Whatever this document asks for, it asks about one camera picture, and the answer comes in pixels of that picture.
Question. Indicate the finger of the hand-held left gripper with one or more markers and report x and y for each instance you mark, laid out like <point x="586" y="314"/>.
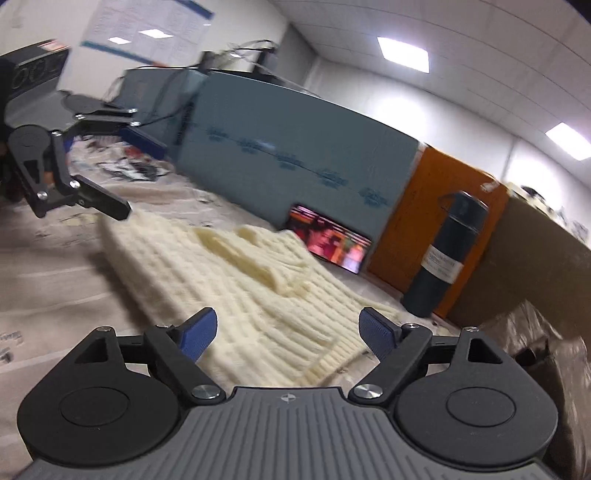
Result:
<point x="143" y="141"/>
<point x="104" y="201"/>

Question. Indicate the printed bed sheet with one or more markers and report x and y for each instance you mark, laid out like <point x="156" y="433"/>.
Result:
<point x="55" y="286"/>

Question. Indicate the orange box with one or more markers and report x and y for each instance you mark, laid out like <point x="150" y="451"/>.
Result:
<point x="406" y="221"/>

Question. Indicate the cream knit sweater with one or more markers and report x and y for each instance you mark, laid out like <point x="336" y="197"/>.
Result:
<point x="240" y="286"/>

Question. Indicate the brown leather jacket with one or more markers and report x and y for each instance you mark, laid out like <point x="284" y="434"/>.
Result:
<point x="545" y="369"/>

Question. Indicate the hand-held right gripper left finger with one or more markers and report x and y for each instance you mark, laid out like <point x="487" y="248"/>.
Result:
<point x="197" y="334"/>

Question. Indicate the blue-grey box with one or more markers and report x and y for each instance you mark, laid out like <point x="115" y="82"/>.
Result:
<point x="295" y="152"/>

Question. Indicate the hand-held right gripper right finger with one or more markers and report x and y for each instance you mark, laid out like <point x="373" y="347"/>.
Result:
<point x="378" y="333"/>

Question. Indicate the large brown cardboard box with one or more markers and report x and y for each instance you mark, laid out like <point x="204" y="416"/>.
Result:
<point x="535" y="277"/>

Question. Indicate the dark blue vacuum bottle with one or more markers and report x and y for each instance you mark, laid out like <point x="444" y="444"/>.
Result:
<point x="441" y="263"/>

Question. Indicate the ceiling light panel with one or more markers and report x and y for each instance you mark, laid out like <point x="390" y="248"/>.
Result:
<point x="569" y="141"/>
<point x="403" y="53"/>

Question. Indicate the phone with lit screen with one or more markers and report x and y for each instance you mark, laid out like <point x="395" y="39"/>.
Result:
<point x="330" y="240"/>

